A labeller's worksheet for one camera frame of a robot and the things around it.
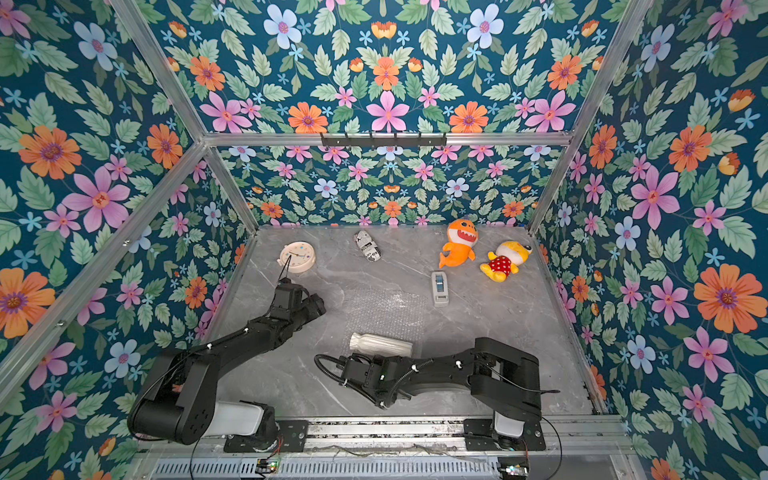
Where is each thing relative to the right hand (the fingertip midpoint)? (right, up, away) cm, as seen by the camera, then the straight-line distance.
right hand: (380, 365), depth 83 cm
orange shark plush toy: (+28, +39, +24) cm, 54 cm away
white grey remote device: (+19, +20, +15) cm, 31 cm away
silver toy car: (-7, +35, +27) cm, 45 cm away
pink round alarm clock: (-32, +31, +27) cm, 52 cm away
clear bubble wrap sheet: (+3, +12, +12) cm, 17 cm away
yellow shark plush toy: (+43, +30, +21) cm, 57 cm away
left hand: (-21, +16, +10) cm, 28 cm away
